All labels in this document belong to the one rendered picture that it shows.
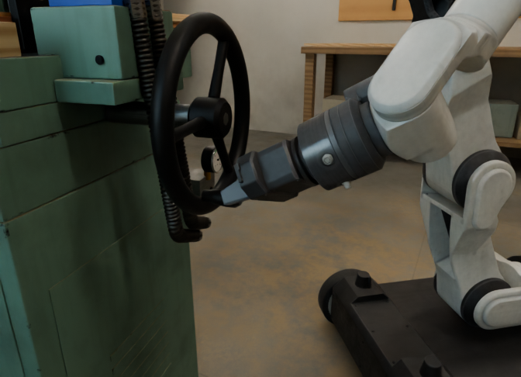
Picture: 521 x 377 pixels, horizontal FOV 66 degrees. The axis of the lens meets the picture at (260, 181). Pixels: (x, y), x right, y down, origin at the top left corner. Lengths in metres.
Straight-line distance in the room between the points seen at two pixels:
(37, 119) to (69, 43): 0.11
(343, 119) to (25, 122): 0.39
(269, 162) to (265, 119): 3.70
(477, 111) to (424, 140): 0.51
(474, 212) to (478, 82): 0.28
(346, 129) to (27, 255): 0.43
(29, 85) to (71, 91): 0.05
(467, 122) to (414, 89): 0.55
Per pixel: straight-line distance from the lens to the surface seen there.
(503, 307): 1.19
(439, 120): 0.45
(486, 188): 0.98
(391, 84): 0.43
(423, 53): 0.44
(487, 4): 0.50
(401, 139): 0.45
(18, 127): 0.58
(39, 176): 0.60
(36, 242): 0.62
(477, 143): 0.99
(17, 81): 0.58
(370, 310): 1.24
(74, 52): 0.61
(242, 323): 1.45
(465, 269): 1.12
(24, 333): 0.67
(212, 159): 0.89
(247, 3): 4.18
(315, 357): 1.35
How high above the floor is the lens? 0.92
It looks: 20 degrees down
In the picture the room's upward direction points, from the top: straight up
